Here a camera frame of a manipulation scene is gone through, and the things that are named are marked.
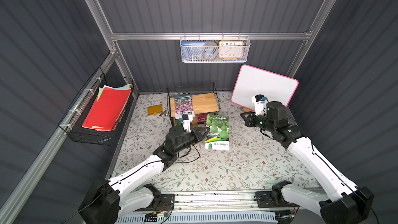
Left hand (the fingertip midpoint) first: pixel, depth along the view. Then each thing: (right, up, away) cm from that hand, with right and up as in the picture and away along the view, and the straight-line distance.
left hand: (209, 129), depth 71 cm
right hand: (+18, +8, +3) cm, 20 cm away
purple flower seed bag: (-14, +11, +20) cm, 27 cm away
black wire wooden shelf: (-4, +12, +22) cm, 26 cm away
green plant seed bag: (+4, -4, +1) cm, 6 cm away
